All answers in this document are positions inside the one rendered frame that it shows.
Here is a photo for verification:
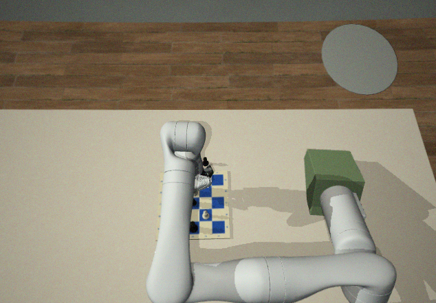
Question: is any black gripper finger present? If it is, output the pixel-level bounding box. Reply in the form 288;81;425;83
204;166;214;178

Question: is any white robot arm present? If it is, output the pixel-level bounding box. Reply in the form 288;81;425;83
146;122;397;303

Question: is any blue and cream chessboard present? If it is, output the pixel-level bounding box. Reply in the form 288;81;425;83
155;170;230;240

